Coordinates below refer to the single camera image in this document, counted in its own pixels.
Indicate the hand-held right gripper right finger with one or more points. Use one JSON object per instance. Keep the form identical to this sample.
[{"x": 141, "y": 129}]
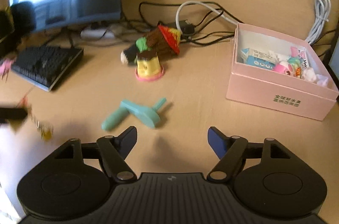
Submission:
[{"x": 215, "y": 142}]

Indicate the dark fuzzy object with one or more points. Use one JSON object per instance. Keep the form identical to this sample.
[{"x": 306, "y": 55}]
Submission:
[{"x": 20, "y": 19}]

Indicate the white power strip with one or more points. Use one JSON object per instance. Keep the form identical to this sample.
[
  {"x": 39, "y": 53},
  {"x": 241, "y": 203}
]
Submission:
[{"x": 96, "y": 33}]

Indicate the black power adapter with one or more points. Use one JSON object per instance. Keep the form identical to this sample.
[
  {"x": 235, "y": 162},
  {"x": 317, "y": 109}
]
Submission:
[{"x": 186, "y": 27}]

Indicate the pink cardboard box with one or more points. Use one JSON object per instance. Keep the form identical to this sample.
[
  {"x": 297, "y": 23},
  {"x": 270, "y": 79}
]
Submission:
[{"x": 278, "y": 97}]

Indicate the black keyboard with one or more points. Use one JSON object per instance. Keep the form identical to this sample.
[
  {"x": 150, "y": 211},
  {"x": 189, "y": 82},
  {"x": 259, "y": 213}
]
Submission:
[{"x": 45, "y": 66}]

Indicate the computer tower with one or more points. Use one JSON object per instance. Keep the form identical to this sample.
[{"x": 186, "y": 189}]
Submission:
[{"x": 334, "y": 60}]

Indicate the yellow toy cake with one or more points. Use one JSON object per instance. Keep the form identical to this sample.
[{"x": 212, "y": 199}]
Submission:
[{"x": 148, "y": 66}]

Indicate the pink small object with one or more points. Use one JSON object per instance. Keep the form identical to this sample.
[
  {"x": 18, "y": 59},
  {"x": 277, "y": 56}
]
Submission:
[{"x": 4, "y": 67}]

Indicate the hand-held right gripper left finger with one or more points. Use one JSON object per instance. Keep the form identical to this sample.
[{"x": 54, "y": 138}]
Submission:
[{"x": 129, "y": 138}]

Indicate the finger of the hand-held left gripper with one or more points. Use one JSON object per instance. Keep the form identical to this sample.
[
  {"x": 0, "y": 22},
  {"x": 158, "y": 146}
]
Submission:
[{"x": 12, "y": 113}]

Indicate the pink round toy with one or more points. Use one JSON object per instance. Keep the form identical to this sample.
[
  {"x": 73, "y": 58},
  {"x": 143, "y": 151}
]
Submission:
[{"x": 284, "y": 67}]

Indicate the brown knitted strawberry toy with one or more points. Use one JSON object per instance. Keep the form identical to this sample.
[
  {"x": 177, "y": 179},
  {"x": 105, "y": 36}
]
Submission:
[{"x": 159, "y": 41}]

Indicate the pink snack packet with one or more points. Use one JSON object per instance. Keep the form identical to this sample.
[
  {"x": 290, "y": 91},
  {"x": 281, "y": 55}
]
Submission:
[{"x": 300, "y": 54}]

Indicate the blue tissue pack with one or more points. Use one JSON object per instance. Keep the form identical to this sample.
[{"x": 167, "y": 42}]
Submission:
[{"x": 255, "y": 58}]

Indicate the pink checked lace cloth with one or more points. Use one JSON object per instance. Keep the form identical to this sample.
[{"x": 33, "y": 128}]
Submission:
[{"x": 313, "y": 77}]

